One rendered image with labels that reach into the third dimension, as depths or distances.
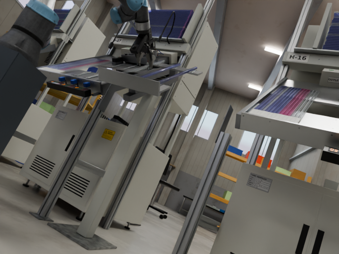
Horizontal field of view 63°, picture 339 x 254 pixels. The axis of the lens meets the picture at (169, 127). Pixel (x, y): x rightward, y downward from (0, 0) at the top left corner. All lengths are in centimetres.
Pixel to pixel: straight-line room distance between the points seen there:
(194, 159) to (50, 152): 1018
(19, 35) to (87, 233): 88
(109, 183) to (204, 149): 1074
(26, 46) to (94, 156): 88
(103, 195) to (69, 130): 75
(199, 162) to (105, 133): 1026
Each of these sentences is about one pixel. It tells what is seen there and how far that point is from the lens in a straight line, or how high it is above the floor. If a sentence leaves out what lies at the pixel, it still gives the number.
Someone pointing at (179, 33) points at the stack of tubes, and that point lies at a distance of 215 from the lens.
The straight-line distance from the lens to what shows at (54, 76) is 186.
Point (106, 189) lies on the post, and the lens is 139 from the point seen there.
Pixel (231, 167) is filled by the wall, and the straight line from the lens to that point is 1200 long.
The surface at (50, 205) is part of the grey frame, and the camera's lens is 149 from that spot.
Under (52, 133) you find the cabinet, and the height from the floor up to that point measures 41.
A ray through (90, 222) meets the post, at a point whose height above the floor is 8.
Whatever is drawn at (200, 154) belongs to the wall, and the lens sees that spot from 1199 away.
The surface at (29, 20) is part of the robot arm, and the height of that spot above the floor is 68.
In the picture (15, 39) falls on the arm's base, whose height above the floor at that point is 60.
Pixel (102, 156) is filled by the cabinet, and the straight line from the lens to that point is 174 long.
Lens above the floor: 32
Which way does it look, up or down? 13 degrees up
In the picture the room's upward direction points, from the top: 24 degrees clockwise
